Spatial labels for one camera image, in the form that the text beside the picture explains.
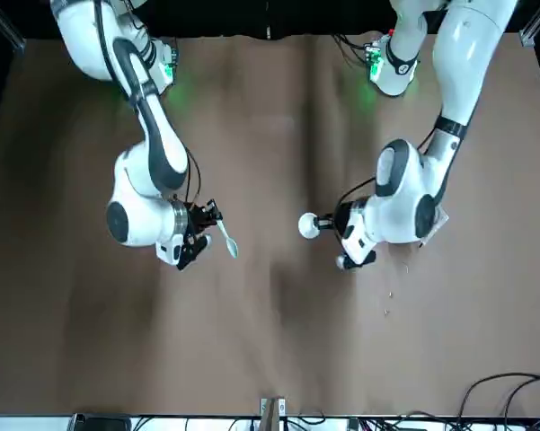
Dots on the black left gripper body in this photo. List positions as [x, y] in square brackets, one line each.
[340, 217]

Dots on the aluminium frame profile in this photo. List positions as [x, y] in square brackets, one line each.
[2, 24]
[528, 33]

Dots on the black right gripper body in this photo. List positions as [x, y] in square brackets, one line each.
[197, 222]

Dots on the small pale green spoon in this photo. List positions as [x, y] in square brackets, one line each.
[230, 244]

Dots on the white crucible lid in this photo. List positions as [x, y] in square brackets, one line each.
[342, 262]

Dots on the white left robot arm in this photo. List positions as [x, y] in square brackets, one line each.
[404, 211]

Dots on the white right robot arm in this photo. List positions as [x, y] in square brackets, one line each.
[162, 143]

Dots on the aluminium frame post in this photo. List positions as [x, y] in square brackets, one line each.
[271, 415]

